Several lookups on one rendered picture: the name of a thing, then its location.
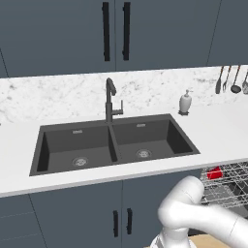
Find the grey base cupboard door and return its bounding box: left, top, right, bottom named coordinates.
left=28, top=179, right=124, bottom=248
left=121, top=168, right=203, bottom=248

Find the dark grey tap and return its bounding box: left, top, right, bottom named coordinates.
left=105, top=77, right=125, bottom=124

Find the wire dishwasher rack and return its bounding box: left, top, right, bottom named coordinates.
left=199, top=162, right=248, bottom=210

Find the short black cupboard handle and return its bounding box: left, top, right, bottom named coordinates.
left=126, top=207, right=134, bottom=235
left=112, top=209, right=119, bottom=238

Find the grey base cupboard front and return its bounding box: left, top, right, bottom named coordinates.
left=0, top=194, right=47, bottom=248

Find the hanging grey turner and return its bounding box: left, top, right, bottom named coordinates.
left=241, top=70, right=248, bottom=95

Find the grey wall cupboard door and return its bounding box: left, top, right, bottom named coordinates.
left=0, top=48, right=9, bottom=79
left=0, top=0, right=116, bottom=78
left=114, top=0, right=223, bottom=73
left=206, top=0, right=248, bottom=67

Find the hanging dark ladle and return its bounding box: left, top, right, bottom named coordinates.
left=230, top=65, right=242, bottom=95

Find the dark double sink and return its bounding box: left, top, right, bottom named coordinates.
left=29, top=112, right=202, bottom=177

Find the hanging dark spatula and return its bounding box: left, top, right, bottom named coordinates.
left=215, top=66, right=225, bottom=95

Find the red cup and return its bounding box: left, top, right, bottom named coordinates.
left=206, top=166, right=224, bottom=181

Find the hanging fork tool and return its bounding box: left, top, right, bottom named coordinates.
left=222, top=65, right=233, bottom=94

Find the white soap dispenser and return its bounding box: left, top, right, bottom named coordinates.
left=178, top=89, right=193, bottom=116

